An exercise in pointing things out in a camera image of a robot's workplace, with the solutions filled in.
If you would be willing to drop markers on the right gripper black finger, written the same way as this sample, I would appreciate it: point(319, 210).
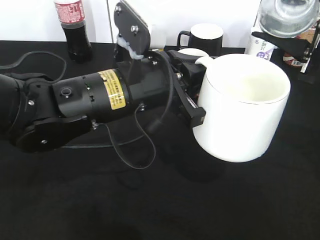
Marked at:
point(300, 49)

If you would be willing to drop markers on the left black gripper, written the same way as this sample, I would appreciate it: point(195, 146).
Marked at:
point(161, 78)

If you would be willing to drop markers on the clear water bottle green label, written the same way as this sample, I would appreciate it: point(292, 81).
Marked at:
point(287, 18)

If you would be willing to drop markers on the white ceramic mug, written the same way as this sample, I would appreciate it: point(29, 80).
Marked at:
point(244, 98)

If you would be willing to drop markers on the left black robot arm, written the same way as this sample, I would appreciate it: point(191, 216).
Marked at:
point(38, 114)

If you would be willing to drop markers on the yellow paper cup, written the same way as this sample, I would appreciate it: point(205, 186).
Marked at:
point(157, 37)

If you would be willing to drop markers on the brown coffee drink bottle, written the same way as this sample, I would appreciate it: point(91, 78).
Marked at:
point(289, 59)

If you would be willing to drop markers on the red-brown ceramic mug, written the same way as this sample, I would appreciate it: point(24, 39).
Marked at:
point(191, 54)

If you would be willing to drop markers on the white milk carton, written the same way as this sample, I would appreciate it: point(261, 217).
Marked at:
point(258, 47)

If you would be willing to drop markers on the black ceramic mug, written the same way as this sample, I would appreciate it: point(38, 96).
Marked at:
point(207, 37)

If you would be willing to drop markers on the cola bottle red label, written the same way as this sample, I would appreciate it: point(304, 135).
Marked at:
point(71, 15)

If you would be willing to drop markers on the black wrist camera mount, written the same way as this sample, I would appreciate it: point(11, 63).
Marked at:
point(133, 32)

